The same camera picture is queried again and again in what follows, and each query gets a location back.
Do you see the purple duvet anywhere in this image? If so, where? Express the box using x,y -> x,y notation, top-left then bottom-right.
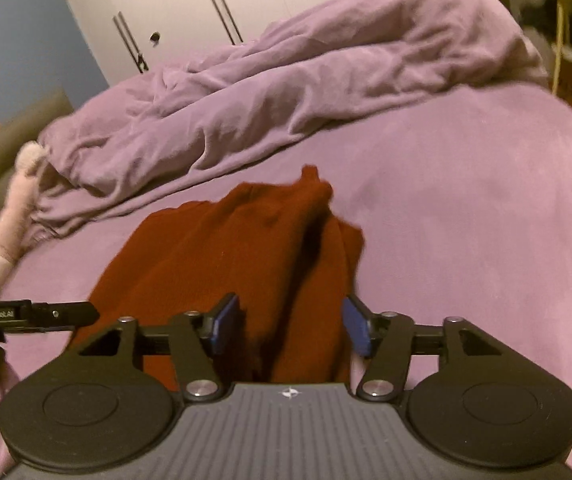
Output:
31,0 -> 550,239

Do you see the pale pink plush toy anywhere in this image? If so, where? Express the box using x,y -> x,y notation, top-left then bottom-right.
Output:
0,141 -> 50,302

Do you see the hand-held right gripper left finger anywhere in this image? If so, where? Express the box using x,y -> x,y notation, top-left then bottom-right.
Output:
78,294 -> 242,402

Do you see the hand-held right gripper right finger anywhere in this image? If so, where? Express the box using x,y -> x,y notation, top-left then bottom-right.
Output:
342,294 -> 506,404

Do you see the dark red knit sweater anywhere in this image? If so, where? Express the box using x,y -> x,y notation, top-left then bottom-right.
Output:
66,164 -> 367,394

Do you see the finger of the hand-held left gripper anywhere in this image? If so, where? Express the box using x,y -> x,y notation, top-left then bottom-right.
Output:
31,301 -> 101,334

